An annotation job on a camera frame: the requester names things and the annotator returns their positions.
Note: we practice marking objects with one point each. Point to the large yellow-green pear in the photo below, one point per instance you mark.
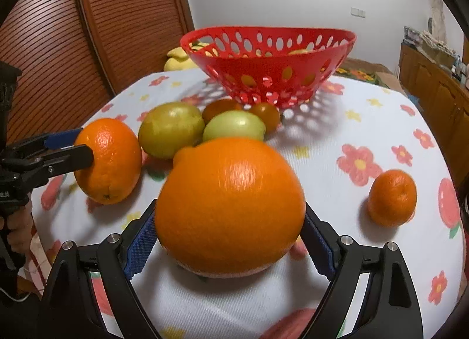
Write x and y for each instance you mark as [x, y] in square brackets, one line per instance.
[168, 130]

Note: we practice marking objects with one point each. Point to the white wall switch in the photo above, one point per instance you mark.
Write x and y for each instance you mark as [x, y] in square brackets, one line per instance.
[358, 12]

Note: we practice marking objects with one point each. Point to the yellow plush toy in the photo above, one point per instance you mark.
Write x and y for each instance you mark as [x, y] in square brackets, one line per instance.
[176, 62]

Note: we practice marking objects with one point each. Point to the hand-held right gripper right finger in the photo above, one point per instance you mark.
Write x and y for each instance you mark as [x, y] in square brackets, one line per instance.
[322, 247]

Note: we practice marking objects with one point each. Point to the round green fruit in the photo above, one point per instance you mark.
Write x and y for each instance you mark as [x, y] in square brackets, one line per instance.
[234, 124]

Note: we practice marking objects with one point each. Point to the small dark orange tangerine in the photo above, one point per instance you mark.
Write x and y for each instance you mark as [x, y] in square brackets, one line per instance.
[220, 107]
[267, 115]

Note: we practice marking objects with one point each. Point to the patterned curtain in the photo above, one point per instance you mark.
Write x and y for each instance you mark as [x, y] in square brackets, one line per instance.
[436, 13]

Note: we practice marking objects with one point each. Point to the stack of small packets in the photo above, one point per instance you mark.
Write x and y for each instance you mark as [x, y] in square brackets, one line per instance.
[412, 35]

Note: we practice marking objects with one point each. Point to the small bright orange tangerine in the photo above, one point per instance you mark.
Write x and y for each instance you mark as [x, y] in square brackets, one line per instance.
[392, 198]

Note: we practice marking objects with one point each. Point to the person's left hand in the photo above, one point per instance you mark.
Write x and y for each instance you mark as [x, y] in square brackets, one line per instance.
[22, 232]

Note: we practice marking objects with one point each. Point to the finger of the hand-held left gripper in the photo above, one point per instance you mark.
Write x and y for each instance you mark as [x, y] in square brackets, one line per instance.
[73, 157]
[62, 138]

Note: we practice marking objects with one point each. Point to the white floral tablecloth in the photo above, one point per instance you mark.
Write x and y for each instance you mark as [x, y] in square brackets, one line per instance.
[329, 123]

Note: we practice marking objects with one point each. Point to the wooden cabinet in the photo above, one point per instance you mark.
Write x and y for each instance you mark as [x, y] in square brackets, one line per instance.
[432, 86]

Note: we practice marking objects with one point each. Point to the red perforated plastic basket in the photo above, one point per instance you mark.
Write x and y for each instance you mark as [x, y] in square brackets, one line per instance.
[271, 62]

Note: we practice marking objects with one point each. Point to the brown louvred wardrobe door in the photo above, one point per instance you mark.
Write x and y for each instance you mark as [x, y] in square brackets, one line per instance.
[139, 13]
[36, 49]

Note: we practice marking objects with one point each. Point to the medium orange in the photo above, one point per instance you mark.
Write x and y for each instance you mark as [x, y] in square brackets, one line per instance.
[110, 167]

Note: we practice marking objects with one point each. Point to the brown floral bedspread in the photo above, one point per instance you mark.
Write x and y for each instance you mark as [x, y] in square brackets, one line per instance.
[362, 74]

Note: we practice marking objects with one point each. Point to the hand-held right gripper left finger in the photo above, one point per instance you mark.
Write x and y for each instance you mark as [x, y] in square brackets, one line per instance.
[141, 247]

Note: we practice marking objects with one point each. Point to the large navel orange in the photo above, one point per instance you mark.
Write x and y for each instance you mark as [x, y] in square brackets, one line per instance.
[231, 207]

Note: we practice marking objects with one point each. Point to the cardboard box with clutter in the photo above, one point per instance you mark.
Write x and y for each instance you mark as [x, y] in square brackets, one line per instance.
[436, 44]

